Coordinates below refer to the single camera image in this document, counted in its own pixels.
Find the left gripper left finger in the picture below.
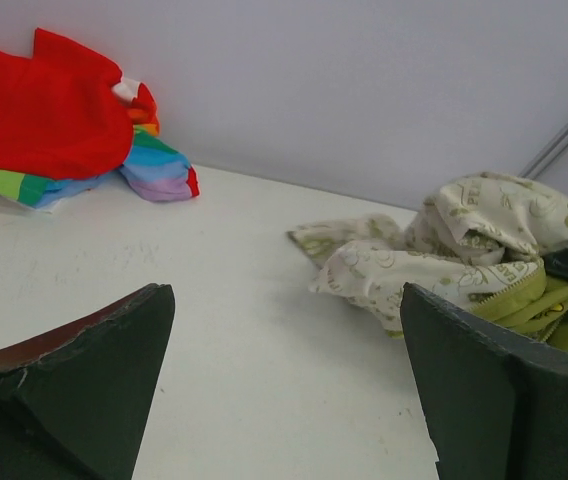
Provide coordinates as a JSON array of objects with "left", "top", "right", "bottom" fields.
[{"left": 0, "top": 284, "right": 175, "bottom": 479}]

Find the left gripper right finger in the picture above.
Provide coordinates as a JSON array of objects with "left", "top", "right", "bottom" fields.
[{"left": 401, "top": 284, "right": 568, "bottom": 480}]

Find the cream green printed jacket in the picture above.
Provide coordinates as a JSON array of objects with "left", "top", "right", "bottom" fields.
[{"left": 289, "top": 172, "right": 568, "bottom": 352}]

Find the red rainbow striped garment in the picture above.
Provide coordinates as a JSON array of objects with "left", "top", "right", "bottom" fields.
[{"left": 0, "top": 28, "right": 200, "bottom": 210}]

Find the right aluminium corner post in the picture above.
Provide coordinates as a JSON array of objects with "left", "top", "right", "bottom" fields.
[{"left": 519, "top": 123, "right": 568, "bottom": 180}]

